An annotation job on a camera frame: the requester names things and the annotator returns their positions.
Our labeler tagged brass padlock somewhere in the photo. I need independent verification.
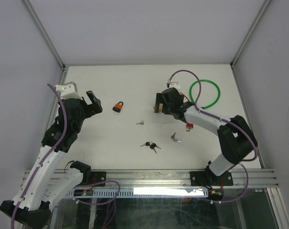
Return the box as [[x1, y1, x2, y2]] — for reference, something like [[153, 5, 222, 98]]
[[153, 104, 163, 113]]

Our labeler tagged red cable padlock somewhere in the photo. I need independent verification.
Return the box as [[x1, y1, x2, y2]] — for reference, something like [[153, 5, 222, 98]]
[[180, 93, 193, 130]]

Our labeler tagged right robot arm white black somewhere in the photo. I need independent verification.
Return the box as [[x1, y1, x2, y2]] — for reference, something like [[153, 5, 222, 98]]
[[155, 88, 258, 185]]

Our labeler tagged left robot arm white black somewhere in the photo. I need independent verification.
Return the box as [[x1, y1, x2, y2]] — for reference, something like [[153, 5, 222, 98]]
[[0, 91, 102, 229]]

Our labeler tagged black head key right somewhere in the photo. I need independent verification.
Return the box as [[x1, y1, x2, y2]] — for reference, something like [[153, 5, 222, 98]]
[[150, 143, 161, 153]]

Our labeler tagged orange black padlock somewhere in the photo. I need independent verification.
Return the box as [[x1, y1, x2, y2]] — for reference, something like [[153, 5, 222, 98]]
[[112, 101, 124, 113]]

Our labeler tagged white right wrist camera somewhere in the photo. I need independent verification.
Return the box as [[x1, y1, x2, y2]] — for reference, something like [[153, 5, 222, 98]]
[[167, 82, 181, 91]]

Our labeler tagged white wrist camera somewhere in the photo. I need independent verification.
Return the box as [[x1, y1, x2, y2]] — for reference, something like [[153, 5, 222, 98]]
[[55, 82, 81, 100], [167, 82, 181, 91]]

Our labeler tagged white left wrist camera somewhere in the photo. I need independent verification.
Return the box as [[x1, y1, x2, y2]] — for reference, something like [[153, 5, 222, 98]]
[[55, 82, 81, 100]]

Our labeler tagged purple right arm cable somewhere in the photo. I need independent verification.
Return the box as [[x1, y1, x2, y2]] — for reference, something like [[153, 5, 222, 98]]
[[167, 69, 258, 205]]

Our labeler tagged green cable lock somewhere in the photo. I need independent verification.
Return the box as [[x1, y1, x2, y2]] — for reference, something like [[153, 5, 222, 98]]
[[189, 79, 221, 109]]

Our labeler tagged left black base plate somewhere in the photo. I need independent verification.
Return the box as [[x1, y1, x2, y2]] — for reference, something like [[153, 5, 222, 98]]
[[79, 171, 107, 187]]

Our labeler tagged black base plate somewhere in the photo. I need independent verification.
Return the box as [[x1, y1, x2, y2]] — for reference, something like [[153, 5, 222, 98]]
[[190, 171, 234, 187], [79, 171, 107, 187]]

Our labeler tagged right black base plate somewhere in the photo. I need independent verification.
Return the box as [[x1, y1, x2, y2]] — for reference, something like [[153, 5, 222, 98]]
[[190, 171, 234, 187]]

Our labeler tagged white perforated cable duct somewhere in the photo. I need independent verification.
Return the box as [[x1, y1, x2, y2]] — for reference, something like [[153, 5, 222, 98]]
[[64, 187, 208, 199]]

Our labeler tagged aluminium mounting rail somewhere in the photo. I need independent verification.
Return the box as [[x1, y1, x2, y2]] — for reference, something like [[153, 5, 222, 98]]
[[103, 167, 279, 189]]

